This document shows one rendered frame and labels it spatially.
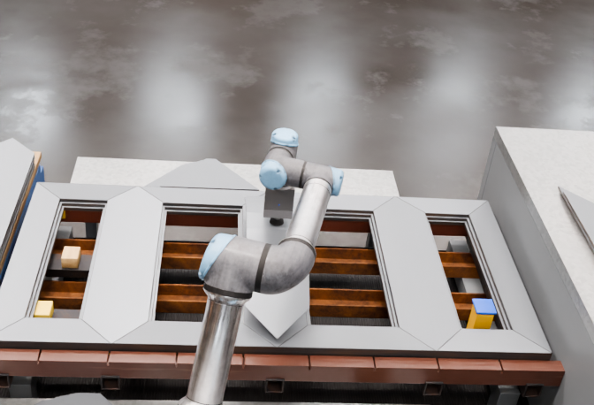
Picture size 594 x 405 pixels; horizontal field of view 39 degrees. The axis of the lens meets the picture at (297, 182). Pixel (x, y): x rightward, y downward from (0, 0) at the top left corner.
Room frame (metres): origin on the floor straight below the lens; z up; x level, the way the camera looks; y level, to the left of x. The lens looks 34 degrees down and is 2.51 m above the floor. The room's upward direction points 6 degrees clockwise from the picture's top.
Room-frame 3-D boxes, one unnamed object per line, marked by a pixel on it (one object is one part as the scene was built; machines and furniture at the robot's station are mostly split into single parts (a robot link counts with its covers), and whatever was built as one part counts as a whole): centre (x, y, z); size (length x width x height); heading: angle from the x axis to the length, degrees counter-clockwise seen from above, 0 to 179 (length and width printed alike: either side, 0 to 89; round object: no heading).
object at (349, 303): (2.00, 0.05, 0.70); 1.66 x 0.08 x 0.05; 97
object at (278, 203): (2.01, 0.04, 1.11); 0.10 x 0.09 x 0.16; 4
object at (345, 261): (2.21, 0.07, 0.70); 1.66 x 0.08 x 0.05; 97
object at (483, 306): (1.88, -0.58, 0.88); 0.06 x 0.06 x 0.02; 7
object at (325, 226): (2.35, 0.09, 0.79); 1.56 x 0.09 x 0.06; 97
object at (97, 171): (2.57, 0.22, 0.74); 1.20 x 0.26 x 0.03; 97
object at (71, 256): (2.00, 0.67, 0.79); 0.06 x 0.05 x 0.04; 7
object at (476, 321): (1.88, -0.58, 0.78); 0.05 x 0.05 x 0.19; 7
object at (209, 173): (2.55, 0.36, 0.77); 0.45 x 0.20 x 0.04; 97
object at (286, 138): (2.00, 0.05, 1.27); 0.09 x 0.08 x 0.11; 171
